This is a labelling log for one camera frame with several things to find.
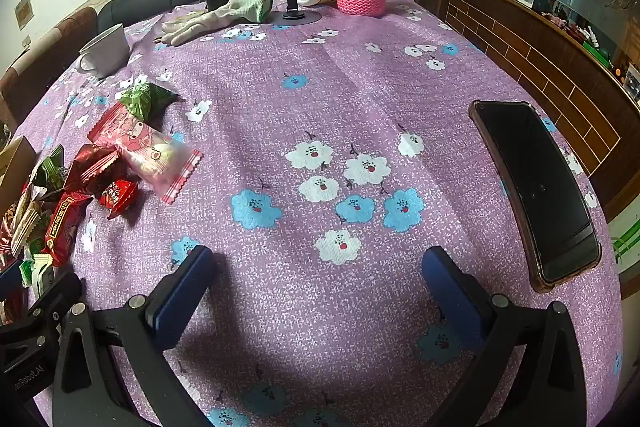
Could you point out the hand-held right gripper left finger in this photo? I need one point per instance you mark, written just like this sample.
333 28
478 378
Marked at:
182 302

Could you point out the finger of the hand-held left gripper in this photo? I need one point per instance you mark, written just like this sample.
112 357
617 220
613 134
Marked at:
57 294
10 278

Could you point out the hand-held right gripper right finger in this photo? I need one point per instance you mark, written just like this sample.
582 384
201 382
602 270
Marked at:
452 302

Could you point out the green white snack packet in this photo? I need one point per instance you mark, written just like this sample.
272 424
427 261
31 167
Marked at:
37 269

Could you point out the pile of assorted snacks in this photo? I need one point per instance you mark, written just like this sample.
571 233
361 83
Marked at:
25 222

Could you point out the red long snack bar packet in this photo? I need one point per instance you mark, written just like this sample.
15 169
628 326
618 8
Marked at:
62 227

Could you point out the cardboard box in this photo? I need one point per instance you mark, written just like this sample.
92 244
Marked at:
15 167

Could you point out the small red candy packet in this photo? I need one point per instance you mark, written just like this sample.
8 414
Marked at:
116 198

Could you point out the green foil snack packet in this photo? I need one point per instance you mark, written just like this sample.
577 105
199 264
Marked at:
50 172

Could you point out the dark red foil packet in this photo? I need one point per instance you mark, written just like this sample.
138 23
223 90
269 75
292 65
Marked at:
90 167

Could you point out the black smartphone in clear case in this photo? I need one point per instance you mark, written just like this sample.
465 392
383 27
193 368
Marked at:
540 187

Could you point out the pink character snack packet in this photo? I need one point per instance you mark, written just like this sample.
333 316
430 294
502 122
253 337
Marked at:
145 152

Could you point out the green white box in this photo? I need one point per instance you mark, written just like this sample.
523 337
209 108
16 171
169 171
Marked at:
622 244

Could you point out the green leaf-print snack packet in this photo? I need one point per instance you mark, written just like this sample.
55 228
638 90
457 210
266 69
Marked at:
142 102

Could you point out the purple floral tablecloth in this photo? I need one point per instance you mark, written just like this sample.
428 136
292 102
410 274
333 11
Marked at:
325 107

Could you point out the brown fabric sofa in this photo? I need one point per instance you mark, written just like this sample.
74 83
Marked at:
50 47

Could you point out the white mug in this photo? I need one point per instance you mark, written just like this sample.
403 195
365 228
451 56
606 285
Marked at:
107 49

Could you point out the wooden partition cabinet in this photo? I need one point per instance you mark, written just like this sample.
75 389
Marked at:
525 47

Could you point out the white glove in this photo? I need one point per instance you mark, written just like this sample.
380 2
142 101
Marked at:
220 14

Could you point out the yellowed wall plate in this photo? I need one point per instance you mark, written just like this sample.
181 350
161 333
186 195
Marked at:
22 10

